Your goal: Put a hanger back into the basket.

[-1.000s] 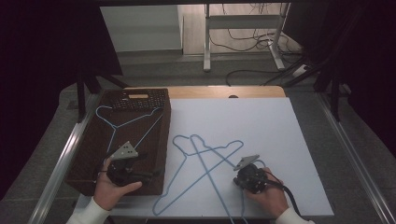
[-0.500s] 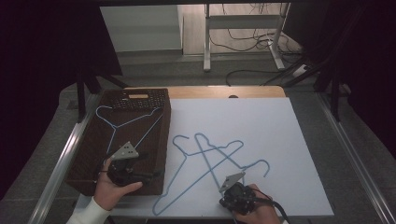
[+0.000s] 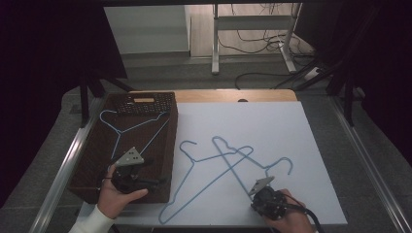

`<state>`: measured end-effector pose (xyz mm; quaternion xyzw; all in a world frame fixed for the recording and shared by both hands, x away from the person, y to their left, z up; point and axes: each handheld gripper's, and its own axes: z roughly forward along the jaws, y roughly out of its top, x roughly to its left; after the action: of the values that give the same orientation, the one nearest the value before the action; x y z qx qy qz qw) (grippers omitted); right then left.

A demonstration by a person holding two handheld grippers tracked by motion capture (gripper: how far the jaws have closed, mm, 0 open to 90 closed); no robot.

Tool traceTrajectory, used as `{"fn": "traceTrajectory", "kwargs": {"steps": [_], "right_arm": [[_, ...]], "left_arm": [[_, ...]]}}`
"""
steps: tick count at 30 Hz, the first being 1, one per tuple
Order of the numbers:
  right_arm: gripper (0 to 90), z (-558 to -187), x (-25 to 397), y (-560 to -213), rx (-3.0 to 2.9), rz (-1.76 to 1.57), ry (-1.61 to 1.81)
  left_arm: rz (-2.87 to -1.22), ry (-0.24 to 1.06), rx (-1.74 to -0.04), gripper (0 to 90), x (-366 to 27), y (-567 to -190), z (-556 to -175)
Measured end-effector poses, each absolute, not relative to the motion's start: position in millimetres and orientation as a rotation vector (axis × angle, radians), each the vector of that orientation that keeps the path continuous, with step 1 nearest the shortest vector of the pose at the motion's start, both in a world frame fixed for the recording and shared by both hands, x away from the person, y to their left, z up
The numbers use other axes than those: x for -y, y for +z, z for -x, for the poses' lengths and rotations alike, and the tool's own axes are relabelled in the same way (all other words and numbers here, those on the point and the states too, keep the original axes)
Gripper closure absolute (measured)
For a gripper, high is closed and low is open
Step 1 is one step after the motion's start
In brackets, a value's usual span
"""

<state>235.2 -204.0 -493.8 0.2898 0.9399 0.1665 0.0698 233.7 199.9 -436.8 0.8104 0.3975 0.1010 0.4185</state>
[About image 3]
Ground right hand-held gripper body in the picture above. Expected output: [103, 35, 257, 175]
[248, 176, 288, 221]

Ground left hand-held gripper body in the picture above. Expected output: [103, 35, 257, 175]
[111, 147, 145, 194]

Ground blue wire clothes hanger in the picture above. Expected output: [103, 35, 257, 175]
[158, 140, 255, 225]
[212, 135, 294, 196]
[99, 109, 171, 161]

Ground brown woven basket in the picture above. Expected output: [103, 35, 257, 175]
[68, 91, 179, 205]

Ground person's left hand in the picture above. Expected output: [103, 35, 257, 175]
[96, 164, 150, 219]

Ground person's right hand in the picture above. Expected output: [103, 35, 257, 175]
[263, 188, 318, 233]

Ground white table mat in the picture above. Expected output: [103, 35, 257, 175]
[77, 101, 348, 226]

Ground black metal stand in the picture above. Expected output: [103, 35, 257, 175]
[275, 3, 383, 127]
[79, 69, 134, 129]

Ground white cabinet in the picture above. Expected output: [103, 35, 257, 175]
[104, 5, 190, 55]

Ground white power strip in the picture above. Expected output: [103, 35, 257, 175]
[304, 66, 323, 81]

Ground dark curtain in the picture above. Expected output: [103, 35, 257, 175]
[294, 0, 412, 164]
[0, 0, 128, 208]

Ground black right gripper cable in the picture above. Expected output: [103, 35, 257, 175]
[285, 202, 326, 233]

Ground aluminium rail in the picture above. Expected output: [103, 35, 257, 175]
[329, 96, 412, 233]
[30, 96, 106, 233]

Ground black floor cable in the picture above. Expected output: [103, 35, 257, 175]
[234, 71, 292, 90]

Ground tangle of black floor cables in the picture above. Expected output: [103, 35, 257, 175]
[217, 3, 317, 60]

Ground white metal desk frame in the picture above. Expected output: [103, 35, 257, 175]
[211, 3, 304, 76]

